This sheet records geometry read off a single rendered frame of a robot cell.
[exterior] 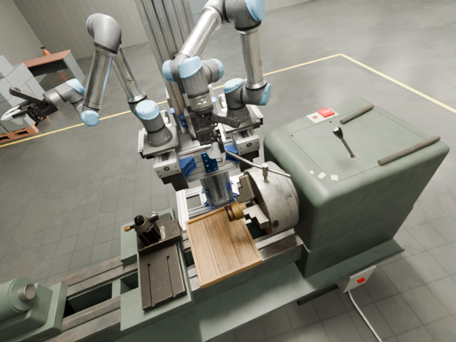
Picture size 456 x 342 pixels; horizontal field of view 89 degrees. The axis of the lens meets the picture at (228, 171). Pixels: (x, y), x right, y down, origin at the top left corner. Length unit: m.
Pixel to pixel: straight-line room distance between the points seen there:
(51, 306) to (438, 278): 2.39
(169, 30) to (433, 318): 2.37
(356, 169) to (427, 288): 1.45
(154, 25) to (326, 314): 2.08
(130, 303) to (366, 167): 1.11
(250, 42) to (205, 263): 1.04
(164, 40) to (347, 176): 1.10
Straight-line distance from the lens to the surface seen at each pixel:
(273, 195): 0.94
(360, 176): 0.99
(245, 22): 1.13
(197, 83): 0.76
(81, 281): 1.48
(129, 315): 1.20
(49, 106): 1.43
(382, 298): 2.16
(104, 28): 1.25
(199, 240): 1.25
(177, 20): 1.40
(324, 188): 0.92
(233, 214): 1.03
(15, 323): 1.38
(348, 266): 1.58
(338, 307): 2.06
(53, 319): 1.41
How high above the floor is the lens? 1.94
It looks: 44 degrees down
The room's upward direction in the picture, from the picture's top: 13 degrees counter-clockwise
